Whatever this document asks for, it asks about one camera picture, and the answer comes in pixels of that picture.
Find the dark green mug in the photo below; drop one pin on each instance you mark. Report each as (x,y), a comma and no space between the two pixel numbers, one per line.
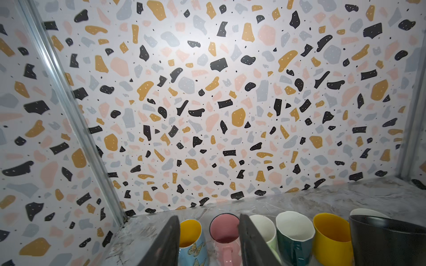
(295,236)

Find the blue butterfly mug yellow inside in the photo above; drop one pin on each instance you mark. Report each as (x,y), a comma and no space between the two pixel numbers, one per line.
(193,249)

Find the aluminium corner post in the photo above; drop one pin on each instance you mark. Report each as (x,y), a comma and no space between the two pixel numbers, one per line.
(35,27)
(412,161)

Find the grey mug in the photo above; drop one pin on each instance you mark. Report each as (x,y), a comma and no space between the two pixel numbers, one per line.
(367,212)

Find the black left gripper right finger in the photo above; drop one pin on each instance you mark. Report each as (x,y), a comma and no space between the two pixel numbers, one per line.
(254,250)

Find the aluminium corner post right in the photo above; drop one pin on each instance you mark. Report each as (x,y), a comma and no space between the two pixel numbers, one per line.
(412,161)

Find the light green mug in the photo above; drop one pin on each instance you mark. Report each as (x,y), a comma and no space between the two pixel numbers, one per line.
(267,230)

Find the black mug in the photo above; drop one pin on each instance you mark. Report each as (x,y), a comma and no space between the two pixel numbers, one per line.
(381,241)

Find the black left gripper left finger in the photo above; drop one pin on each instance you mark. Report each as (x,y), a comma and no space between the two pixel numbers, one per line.
(165,249)

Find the aluminium corner post left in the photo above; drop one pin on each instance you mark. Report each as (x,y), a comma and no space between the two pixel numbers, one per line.
(35,27)

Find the pink patterned mug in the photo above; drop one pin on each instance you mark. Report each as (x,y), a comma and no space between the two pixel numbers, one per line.
(224,230)

